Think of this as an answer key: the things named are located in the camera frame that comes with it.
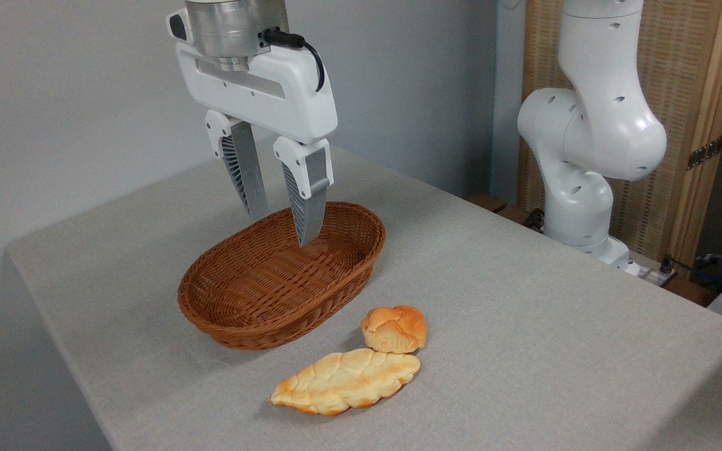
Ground metal screen hinge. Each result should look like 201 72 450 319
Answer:
687 135 722 171

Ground wooden rattan folding screen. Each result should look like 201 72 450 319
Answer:
518 0 722 271

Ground small round bread roll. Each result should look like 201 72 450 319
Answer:
361 306 428 354

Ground brown wicker basket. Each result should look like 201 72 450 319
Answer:
177 201 387 350

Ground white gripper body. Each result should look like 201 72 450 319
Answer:
167 8 338 145

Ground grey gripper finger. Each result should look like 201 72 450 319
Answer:
204 110 269 219
273 137 335 247

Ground long braided bread loaf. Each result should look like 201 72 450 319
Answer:
269 348 421 417

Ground grey tablecloth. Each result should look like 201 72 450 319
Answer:
7 135 722 451

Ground black power cable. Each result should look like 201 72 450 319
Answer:
661 256 722 279

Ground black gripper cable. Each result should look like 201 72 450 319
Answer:
261 28 326 93

